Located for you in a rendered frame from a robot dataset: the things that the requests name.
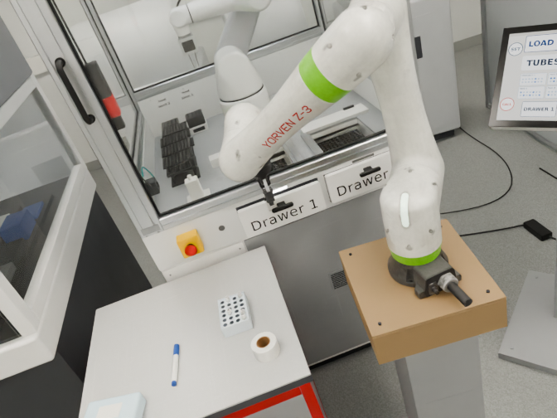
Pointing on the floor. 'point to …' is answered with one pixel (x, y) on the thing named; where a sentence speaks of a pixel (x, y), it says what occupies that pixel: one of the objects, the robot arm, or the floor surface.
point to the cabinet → (312, 273)
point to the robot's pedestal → (443, 381)
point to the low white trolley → (202, 348)
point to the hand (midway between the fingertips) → (270, 201)
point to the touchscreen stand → (534, 323)
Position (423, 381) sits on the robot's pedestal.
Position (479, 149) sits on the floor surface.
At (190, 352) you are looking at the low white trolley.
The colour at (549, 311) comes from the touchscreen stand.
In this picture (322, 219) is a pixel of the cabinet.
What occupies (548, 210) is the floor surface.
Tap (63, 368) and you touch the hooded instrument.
